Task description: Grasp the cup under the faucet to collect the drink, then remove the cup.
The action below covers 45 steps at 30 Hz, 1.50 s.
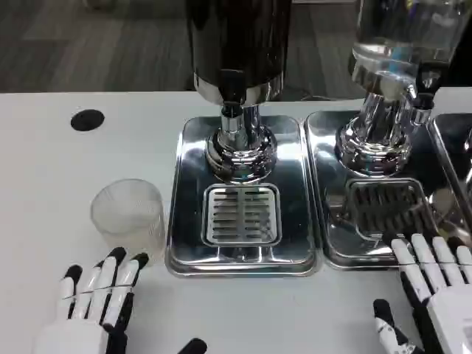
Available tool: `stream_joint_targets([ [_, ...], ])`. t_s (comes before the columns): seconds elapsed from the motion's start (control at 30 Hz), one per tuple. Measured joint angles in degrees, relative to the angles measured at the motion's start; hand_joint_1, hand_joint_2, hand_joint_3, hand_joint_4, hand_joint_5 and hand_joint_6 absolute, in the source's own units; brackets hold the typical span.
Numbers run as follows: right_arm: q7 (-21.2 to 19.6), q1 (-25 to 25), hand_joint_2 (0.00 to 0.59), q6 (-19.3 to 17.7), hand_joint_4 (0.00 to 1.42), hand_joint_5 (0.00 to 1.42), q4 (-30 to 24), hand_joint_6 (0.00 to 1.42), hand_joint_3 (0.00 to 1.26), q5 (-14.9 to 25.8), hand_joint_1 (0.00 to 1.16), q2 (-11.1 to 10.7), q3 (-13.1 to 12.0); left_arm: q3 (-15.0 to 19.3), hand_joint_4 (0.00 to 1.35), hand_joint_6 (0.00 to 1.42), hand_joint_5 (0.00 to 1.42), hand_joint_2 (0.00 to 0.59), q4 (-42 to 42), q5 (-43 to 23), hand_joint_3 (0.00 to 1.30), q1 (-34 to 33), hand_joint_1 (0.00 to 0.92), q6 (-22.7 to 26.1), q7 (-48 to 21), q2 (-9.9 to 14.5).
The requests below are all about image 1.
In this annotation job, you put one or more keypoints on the clear drink dispenser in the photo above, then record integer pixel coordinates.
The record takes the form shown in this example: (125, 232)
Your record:
(391, 44)

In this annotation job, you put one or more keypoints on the steel slotted drip grid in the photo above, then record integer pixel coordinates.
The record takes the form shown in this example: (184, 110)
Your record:
(387, 206)
(241, 215)

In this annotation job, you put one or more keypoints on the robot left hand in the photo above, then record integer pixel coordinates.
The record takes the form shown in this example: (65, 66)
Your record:
(110, 291)

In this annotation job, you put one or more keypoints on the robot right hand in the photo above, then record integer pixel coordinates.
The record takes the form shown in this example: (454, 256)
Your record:
(446, 306)

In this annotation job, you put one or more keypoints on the steel drip tray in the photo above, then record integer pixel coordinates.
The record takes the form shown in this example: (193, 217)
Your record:
(455, 147)
(295, 206)
(332, 158)

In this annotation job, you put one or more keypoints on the black and chrome dispenser tap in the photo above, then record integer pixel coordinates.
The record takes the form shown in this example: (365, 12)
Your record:
(232, 118)

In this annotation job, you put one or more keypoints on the clear ribbed glass cup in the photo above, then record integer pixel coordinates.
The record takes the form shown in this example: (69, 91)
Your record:
(127, 217)

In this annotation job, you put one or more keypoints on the dark drink dispenser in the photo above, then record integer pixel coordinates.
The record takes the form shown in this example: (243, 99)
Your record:
(239, 40)

